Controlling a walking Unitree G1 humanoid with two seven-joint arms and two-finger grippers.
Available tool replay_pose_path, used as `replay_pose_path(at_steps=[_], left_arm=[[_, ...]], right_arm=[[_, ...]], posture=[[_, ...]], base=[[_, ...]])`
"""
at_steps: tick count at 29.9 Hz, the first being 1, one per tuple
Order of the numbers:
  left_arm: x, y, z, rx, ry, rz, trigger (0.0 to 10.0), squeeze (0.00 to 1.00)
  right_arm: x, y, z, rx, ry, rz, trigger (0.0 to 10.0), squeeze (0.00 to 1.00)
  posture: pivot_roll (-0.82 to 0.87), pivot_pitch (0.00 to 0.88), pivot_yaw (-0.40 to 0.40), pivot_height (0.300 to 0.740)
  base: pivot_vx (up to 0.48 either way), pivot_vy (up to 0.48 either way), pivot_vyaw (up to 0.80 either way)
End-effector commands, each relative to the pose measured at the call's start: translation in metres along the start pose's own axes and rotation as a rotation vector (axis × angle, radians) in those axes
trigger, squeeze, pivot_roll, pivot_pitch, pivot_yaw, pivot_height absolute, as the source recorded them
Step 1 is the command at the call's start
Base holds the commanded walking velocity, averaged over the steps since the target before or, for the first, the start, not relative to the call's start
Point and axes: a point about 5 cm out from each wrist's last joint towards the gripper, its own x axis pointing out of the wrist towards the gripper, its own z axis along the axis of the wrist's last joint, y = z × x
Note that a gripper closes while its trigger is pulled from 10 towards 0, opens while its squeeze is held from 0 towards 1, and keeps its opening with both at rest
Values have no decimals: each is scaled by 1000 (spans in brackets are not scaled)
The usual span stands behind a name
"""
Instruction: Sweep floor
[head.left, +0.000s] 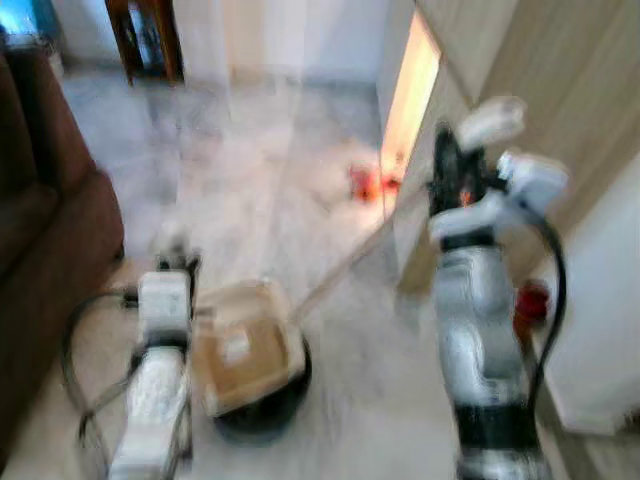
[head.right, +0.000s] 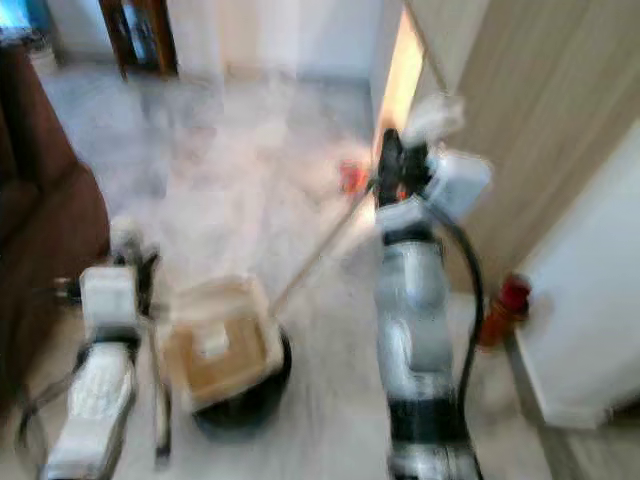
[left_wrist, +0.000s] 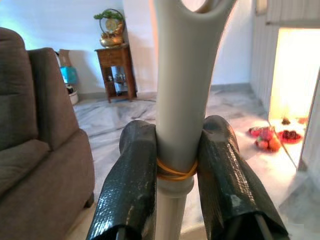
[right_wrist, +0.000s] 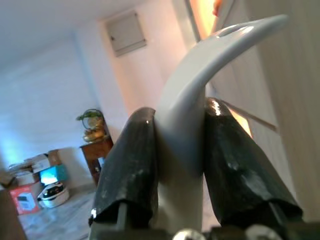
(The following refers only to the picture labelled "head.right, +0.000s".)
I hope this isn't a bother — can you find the beige long-handled dustpan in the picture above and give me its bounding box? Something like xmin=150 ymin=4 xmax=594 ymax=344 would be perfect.
xmin=158 ymin=92 xmax=468 ymax=413

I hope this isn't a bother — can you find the small red toy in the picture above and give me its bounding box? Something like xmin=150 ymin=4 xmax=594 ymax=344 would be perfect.
xmin=339 ymin=159 xmax=373 ymax=198

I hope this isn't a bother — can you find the dark brown sofa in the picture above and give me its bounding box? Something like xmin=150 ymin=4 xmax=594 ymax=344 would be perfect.
xmin=0 ymin=44 xmax=112 ymax=406

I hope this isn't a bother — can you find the black round rubbish bin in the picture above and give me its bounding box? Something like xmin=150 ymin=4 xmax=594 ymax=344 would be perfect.
xmin=189 ymin=333 xmax=294 ymax=438

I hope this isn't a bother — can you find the red and orange bottle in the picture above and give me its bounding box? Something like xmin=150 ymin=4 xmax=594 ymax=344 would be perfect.
xmin=478 ymin=271 xmax=532 ymax=352

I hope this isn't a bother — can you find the light wood wardrobe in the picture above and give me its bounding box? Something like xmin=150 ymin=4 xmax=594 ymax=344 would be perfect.
xmin=369 ymin=0 xmax=640 ymax=293

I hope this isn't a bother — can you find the dark wooden cabinet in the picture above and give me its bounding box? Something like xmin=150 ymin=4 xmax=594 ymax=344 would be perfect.
xmin=99 ymin=0 xmax=182 ymax=82

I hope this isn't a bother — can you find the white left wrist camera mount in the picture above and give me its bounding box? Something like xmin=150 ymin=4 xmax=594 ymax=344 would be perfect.
xmin=79 ymin=264 xmax=138 ymax=338

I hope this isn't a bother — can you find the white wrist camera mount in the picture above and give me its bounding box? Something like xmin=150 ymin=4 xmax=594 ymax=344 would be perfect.
xmin=79 ymin=264 xmax=138 ymax=338
xmin=428 ymin=149 xmax=495 ymax=223

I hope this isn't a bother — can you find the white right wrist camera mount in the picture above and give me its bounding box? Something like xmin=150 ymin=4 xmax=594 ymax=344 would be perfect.
xmin=428 ymin=149 xmax=495 ymax=223

